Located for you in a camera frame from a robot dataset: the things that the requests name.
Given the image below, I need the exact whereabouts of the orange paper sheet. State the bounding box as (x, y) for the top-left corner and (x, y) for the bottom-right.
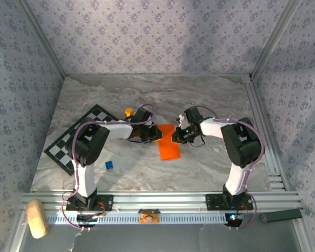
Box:
(156, 122), (182, 161)

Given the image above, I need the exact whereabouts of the cartoon face figure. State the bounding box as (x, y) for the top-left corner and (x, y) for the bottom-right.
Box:
(138, 208), (161, 224)

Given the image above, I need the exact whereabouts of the black and white checkerboard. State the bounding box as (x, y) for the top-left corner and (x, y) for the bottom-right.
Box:
(44, 104), (120, 176)

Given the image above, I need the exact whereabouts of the dark flat metal bar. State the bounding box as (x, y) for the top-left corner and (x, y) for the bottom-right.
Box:
(261, 209), (303, 223)

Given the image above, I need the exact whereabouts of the thin black right gripper cable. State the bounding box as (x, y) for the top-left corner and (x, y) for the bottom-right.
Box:
(188, 135), (206, 148)

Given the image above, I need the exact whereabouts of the long aluminium mounting rail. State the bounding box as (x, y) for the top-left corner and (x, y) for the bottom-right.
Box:
(18, 191), (302, 213)

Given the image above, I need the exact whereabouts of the aluminium side rail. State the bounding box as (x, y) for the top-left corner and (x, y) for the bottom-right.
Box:
(243, 80), (287, 191)

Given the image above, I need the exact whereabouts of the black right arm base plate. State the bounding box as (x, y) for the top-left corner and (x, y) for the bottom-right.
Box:
(205, 193), (254, 211)

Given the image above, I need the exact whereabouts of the white slotted cable duct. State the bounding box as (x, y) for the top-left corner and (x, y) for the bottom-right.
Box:
(46, 213), (228, 225)

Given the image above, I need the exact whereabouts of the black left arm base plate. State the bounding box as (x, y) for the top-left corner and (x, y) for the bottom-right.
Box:
(66, 194), (114, 211)

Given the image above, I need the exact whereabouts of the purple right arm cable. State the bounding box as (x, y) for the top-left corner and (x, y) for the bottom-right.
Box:
(196, 106), (266, 232)

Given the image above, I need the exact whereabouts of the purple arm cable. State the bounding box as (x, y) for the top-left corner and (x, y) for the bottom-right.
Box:
(61, 103), (157, 232)
(196, 106), (266, 232)

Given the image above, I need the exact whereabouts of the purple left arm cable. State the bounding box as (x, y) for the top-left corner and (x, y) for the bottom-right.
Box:
(61, 103), (157, 232)

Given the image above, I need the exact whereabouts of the aluminium corner post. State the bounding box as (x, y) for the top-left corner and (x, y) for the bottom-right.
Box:
(250, 0), (302, 79)
(15, 0), (69, 77)

